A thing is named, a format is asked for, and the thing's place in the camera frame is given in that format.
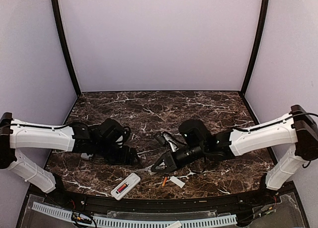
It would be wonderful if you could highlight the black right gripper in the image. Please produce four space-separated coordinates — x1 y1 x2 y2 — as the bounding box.
151 142 206 173

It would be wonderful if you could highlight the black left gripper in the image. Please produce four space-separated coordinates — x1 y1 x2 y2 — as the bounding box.
95 141 141 166

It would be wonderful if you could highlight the white battery cover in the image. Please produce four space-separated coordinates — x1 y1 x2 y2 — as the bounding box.
166 221 182 228
169 176 185 188

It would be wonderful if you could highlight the orange battery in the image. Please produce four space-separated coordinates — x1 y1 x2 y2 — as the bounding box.
117 184 127 193
162 177 168 187

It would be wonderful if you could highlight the white remote with buttons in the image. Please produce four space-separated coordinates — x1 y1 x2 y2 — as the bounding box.
111 173 141 201

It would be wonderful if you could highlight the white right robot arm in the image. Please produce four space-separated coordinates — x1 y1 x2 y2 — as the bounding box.
151 105 318 205

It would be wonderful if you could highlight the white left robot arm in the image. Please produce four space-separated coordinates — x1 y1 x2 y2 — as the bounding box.
0 112 140 206

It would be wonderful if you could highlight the white remote back side up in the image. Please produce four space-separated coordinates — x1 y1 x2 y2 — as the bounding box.
80 153 93 160

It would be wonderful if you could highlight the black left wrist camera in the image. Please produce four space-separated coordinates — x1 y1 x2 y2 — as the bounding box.
99 119 131 144

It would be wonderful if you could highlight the white slotted cable duct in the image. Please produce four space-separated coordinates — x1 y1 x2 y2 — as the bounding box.
31 202 237 228

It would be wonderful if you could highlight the black left frame post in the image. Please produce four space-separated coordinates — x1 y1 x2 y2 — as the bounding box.
51 0 81 97

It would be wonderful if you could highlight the black frame post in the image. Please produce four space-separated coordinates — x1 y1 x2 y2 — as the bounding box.
240 0 269 97
51 0 81 97

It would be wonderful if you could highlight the black right frame post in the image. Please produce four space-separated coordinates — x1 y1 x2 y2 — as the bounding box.
240 0 269 97

